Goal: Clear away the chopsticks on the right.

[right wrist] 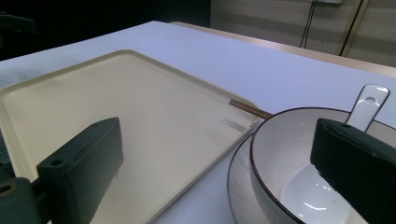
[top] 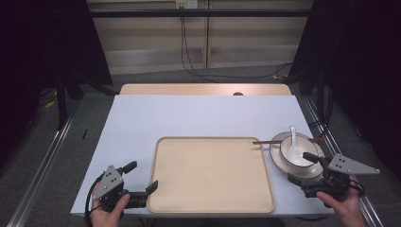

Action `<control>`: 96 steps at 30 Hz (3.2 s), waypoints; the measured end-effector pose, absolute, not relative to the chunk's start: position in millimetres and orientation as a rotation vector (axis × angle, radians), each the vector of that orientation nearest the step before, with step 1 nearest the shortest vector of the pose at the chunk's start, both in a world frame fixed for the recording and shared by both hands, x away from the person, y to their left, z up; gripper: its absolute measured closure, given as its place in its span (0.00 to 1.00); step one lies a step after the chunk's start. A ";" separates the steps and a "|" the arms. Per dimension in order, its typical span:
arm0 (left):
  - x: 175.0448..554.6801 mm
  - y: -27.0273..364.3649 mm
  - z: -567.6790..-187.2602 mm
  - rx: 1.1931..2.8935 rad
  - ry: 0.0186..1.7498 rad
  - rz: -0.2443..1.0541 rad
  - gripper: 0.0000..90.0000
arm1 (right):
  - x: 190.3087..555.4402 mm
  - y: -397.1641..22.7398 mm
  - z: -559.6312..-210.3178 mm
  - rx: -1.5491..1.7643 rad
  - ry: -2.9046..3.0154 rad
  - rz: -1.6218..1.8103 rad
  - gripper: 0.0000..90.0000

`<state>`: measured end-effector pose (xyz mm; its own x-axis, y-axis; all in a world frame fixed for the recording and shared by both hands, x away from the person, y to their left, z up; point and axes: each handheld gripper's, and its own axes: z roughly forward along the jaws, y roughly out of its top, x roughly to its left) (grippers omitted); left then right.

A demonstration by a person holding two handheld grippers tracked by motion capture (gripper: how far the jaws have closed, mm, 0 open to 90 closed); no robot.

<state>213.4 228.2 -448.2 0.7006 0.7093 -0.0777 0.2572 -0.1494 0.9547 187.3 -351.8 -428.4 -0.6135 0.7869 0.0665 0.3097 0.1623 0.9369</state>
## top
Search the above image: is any wooden desk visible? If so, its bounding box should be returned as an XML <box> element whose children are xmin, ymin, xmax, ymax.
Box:
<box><xmin>118</xmin><ymin>82</ymin><xmax>293</xmax><ymax>96</ymax></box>

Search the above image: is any white plate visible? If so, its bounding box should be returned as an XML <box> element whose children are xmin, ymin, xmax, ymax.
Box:
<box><xmin>269</xmin><ymin>131</ymin><xmax>326</xmax><ymax>180</ymax></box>

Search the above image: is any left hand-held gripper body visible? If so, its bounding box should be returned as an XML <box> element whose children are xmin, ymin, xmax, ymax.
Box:
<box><xmin>92</xmin><ymin>164</ymin><xmax>149</xmax><ymax>212</ymax></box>

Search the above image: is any person's right hand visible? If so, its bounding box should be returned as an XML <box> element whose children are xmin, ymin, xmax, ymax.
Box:
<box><xmin>315</xmin><ymin>179</ymin><xmax>369</xmax><ymax>227</ymax></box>

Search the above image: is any black wall cable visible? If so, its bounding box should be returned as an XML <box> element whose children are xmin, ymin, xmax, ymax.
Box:
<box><xmin>182</xmin><ymin>15</ymin><xmax>294</xmax><ymax>80</ymax></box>
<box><xmin>180</xmin><ymin>7</ymin><xmax>221</xmax><ymax>84</ymax></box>

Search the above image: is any black metal stand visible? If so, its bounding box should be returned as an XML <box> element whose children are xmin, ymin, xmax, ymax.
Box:
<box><xmin>56</xmin><ymin>74</ymin><xmax>69</xmax><ymax>130</ymax></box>

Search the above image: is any brown wooden chopstick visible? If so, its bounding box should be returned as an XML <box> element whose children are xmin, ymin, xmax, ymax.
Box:
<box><xmin>253</xmin><ymin>138</ymin><xmax>326</xmax><ymax>147</ymax></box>
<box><xmin>252</xmin><ymin>137</ymin><xmax>325</xmax><ymax>146</ymax></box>

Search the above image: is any person's left hand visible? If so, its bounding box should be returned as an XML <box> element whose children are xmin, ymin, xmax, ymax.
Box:
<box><xmin>90</xmin><ymin>181</ymin><xmax>131</xmax><ymax>227</ymax></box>

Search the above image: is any white bowl with dark rim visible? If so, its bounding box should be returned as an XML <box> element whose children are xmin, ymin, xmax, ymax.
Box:
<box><xmin>279</xmin><ymin>134</ymin><xmax>321</xmax><ymax>169</ymax></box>

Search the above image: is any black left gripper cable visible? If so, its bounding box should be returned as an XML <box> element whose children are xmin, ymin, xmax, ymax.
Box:
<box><xmin>83</xmin><ymin>179</ymin><xmax>106</xmax><ymax>227</ymax></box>

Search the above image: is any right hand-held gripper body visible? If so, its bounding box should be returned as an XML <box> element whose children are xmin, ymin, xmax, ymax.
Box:
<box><xmin>300</xmin><ymin>153</ymin><xmax>381</xmax><ymax>201</ymax></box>

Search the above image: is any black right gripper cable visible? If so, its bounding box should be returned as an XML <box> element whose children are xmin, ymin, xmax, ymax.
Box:
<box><xmin>349</xmin><ymin>179</ymin><xmax>366</xmax><ymax>199</ymax></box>

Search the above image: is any black curtain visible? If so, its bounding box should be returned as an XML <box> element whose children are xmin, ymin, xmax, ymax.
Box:
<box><xmin>0</xmin><ymin>0</ymin><xmax>113</xmax><ymax>133</ymax></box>
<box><xmin>288</xmin><ymin>0</ymin><xmax>401</xmax><ymax>173</ymax></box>

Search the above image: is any white wall socket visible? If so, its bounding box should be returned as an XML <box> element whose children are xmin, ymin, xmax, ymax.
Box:
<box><xmin>175</xmin><ymin>0</ymin><xmax>199</xmax><ymax>9</ymax></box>

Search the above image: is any white ceramic spoon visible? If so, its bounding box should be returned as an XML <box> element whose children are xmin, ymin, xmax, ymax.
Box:
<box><xmin>286</xmin><ymin>125</ymin><xmax>305</xmax><ymax>166</ymax></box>

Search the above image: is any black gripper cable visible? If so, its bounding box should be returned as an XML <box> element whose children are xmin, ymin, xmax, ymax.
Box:
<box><xmin>349</xmin><ymin>179</ymin><xmax>366</xmax><ymax>199</ymax></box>
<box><xmin>83</xmin><ymin>179</ymin><xmax>106</xmax><ymax>227</ymax></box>

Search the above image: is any black horizontal frame bar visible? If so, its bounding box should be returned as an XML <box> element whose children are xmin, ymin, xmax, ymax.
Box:
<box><xmin>89</xmin><ymin>9</ymin><xmax>313</xmax><ymax>19</ymax></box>

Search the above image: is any aluminium floor rail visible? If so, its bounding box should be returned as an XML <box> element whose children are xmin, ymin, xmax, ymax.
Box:
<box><xmin>6</xmin><ymin>102</ymin><xmax>81</xmax><ymax>227</ymax></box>
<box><xmin>303</xmin><ymin>96</ymin><xmax>385</xmax><ymax>227</ymax></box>

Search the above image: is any beige plastic tray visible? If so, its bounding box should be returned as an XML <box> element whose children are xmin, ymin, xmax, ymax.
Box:
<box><xmin>147</xmin><ymin>135</ymin><xmax>276</xmax><ymax>215</ymax></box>

